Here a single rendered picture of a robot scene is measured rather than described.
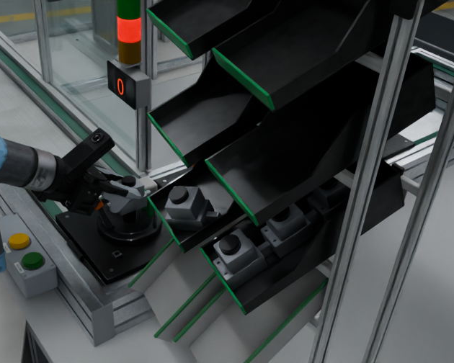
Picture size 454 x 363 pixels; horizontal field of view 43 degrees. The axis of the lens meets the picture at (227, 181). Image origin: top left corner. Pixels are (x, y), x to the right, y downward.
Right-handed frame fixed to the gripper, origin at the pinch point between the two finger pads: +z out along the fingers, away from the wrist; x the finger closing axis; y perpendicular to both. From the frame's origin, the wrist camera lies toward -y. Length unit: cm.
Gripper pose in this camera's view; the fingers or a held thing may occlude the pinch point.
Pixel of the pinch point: (131, 186)
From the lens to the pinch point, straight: 123.0
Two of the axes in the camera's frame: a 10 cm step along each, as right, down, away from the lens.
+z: 6.0, 2.2, 7.7
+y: -5.1, 8.4, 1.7
